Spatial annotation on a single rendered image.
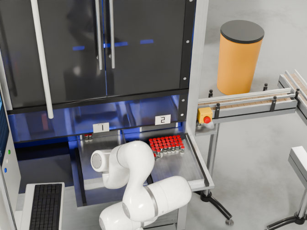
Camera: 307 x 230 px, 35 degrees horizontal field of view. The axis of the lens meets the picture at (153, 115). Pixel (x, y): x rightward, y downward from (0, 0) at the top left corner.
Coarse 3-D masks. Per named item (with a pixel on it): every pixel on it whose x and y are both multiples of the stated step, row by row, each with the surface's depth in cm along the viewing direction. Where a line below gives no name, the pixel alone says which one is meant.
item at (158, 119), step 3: (156, 117) 261; (159, 117) 261; (165, 117) 262; (168, 117) 263; (156, 120) 262; (159, 120) 263; (162, 120) 263; (165, 120) 264; (168, 120) 264; (156, 123) 264; (159, 123) 264; (162, 123) 265; (165, 123) 265
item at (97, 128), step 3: (102, 123) 255; (105, 123) 255; (108, 123) 256; (93, 126) 255; (96, 126) 256; (99, 126) 256; (105, 126) 257; (108, 126) 257; (93, 129) 256; (96, 129) 257; (99, 129) 257; (105, 129) 258; (108, 129) 259; (96, 132) 258
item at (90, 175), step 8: (104, 136) 272; (112, 136) 272; (120, 136) 272; (80, 144) 267; (88, 144) 267; (96, 144) 267; (104, 144) 267; (112, 144) 267; (120, 144) 267; (80, 152) 262; (88, 152) 262; (80, 160) 252; (88, 160) 257; (88, 168) 252; (88, 176) 248; (96, 176) 248
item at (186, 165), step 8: (184, 144) 269; (176, 152) 263; (184, 152) 263; (192, 152) 260; (160, 160) 258; (168, 160) 258; (176, 160) 259; (184, 160) 259; (192, 160) 259; (160, 168) 254; (168, 168) 254; (176, 168) 254; (184, 168) 254; (192, 168) 254; (152, 176) 245; (160, 176) 249; (168, 176) 249; (184, 176) 250; (192, 176) 250; (200, 176) 250; (192, 184) 245
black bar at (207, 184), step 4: (188, 136) 271; (192, 144) 266; (192, 148) 263; (196, 156) 259; (200, 164) 254; (200, 168) 252; (204, 172) 250; (204, 176) 248; (204, 180) 246; (208, 184) 244
